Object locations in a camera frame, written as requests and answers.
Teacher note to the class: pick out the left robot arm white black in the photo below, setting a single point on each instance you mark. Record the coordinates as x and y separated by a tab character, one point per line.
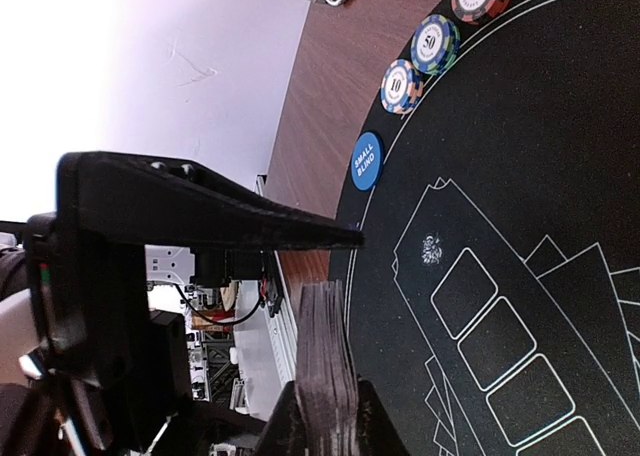
33	420

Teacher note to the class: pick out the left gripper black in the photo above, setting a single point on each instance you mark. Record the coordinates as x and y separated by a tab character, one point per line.
120	370

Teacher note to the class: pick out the white chip stack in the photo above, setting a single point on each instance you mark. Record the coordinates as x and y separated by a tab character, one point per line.
401	88

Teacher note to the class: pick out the round black poker mat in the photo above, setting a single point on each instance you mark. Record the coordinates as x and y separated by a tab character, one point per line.
495	305

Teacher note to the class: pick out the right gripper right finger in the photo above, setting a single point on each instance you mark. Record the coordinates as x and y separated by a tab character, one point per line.
376	435

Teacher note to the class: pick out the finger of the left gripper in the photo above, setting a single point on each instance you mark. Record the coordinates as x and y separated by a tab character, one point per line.
141	199

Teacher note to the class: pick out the blue round blind button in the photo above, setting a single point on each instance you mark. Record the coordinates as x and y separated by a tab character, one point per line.
367	161

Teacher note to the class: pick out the green chip stack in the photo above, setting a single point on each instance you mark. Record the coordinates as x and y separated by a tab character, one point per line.
435	44

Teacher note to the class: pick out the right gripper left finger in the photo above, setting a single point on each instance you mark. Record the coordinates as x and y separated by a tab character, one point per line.
284	433

